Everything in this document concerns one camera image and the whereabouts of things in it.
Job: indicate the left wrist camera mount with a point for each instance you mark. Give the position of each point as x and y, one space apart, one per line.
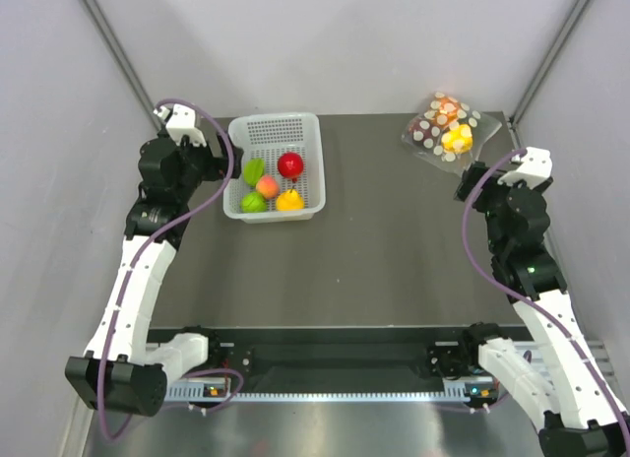
181 125

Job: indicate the left aluminium frame post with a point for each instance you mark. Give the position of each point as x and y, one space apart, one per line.
120 57

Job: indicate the green fake starfruit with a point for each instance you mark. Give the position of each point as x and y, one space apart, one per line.
252 172

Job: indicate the polka dot zip bag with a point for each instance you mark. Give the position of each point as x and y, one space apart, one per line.
484 126

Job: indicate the yellow fake pear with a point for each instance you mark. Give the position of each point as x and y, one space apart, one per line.
290 200

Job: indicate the yellow fake bell pepper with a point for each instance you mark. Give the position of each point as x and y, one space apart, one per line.
458 139

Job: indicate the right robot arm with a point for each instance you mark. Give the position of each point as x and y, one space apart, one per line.
571 406

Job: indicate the aluminium frame post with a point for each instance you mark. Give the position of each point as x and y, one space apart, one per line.
120 57
543 69

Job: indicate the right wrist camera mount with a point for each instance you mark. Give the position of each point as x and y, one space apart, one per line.
534 167

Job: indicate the fake peach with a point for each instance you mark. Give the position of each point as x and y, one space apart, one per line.
268 187

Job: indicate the purple fake fruit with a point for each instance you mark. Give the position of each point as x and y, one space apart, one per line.
419 129

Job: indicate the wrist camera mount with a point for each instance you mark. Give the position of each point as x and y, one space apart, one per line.
534 167
181 125

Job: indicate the slotted cable duct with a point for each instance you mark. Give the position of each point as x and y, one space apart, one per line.
206 390

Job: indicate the red fake pomegranate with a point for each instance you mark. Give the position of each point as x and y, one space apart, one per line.
290 165

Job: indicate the green fake fruit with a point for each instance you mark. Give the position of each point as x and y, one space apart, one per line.
253 202

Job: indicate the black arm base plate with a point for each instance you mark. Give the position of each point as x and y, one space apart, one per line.
351 359

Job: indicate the orange fake pineapple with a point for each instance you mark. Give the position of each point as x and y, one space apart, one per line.
443 110

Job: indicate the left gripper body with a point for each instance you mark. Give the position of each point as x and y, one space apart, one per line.
200 164

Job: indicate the right aluminium frame post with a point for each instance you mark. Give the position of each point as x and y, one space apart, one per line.
543 69

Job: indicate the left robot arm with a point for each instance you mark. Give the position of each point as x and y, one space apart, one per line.
116 372

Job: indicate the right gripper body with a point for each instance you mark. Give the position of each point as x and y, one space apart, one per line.
492 194

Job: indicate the white plastic basket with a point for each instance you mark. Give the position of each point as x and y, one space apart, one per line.
268 136

